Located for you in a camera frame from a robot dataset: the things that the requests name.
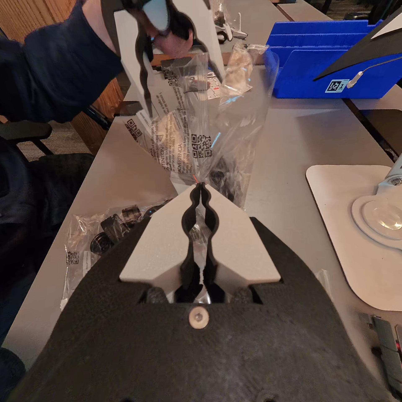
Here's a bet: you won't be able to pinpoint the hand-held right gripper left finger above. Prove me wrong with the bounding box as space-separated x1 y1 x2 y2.
119 184 203 303

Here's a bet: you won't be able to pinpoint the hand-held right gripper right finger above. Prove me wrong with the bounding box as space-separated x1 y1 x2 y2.
201 182 281 303

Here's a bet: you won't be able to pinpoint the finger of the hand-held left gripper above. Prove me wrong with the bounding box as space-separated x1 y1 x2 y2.
113 9 155 120
171 0 225 85

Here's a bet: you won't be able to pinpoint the clear bag of black tyres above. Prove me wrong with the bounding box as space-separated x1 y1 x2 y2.
59 196 173 310

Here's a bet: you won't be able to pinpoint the printed clear bag of parts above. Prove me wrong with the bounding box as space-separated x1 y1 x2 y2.
124 52 280 303

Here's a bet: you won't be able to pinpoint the person's left forearm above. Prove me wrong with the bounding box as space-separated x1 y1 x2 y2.
0 0 124 124

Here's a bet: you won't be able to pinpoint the small black lego assembly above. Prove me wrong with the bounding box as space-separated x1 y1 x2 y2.
359 312 402 397

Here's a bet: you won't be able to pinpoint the person's left hand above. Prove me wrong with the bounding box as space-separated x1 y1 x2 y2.
138 6 195 59

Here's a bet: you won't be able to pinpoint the black table clamp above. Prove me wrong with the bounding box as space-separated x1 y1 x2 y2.
119 100 141 117

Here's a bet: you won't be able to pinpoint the small black red box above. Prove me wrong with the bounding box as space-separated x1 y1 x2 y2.
184 77 208 93

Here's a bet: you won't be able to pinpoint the white book stand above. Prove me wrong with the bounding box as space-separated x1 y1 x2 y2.
305 58 402 312

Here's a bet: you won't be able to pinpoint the blue storage bin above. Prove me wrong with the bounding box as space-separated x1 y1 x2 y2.
263 19 402 100

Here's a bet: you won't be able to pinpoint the person's legs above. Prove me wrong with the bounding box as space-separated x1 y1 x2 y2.
0 138 95 346

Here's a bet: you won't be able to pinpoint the black chair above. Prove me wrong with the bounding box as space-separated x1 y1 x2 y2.
0 121 54 156

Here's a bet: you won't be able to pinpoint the black display board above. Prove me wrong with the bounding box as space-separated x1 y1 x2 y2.
312 11 402 83

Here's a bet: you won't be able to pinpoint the white printed instruction sheet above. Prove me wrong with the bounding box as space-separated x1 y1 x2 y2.
371 14 402 41

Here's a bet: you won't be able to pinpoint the white plastic bracket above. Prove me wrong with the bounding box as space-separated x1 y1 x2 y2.
215 12 249 43

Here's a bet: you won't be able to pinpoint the wooden post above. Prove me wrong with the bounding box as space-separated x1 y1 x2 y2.
0 0 134 156

